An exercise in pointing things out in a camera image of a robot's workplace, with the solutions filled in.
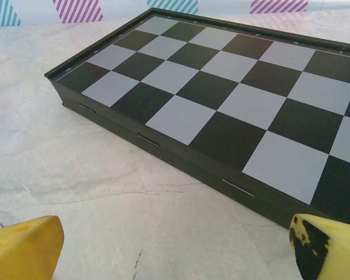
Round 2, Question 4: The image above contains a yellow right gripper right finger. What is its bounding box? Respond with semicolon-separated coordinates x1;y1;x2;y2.
288;212;350;280

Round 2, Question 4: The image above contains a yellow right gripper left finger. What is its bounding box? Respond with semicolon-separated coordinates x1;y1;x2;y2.
0;215;65;280

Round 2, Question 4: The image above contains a black and white chessboard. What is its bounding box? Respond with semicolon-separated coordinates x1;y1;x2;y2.
43;8;350;229

